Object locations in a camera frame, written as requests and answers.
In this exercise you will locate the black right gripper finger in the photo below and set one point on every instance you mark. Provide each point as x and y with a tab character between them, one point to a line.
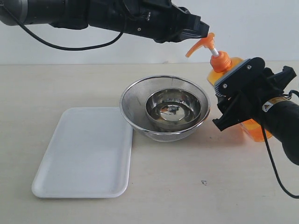
283	78
232	109

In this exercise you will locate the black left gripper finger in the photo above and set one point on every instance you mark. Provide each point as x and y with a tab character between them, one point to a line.
193	27

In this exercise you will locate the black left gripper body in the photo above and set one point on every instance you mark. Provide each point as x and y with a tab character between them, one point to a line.
138	17

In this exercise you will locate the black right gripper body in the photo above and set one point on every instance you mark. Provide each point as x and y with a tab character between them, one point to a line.
264	103

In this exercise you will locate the orange dish soap pump bottle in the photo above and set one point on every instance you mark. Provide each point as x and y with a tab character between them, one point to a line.
222	63

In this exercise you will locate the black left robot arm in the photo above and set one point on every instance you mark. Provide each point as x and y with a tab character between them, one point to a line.
69	14

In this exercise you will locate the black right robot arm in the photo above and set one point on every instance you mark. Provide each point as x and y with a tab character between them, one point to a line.
288	134

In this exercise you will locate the small stainless steel bowl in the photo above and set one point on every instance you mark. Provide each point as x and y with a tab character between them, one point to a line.
173	108

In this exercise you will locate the steel mesh colander bowl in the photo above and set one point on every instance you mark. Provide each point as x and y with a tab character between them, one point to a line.
133	99

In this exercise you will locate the white rectangular plastic tray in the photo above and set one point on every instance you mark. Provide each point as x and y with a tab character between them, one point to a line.
88	155

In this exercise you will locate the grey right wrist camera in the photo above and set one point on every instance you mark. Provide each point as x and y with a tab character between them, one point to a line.
238	77

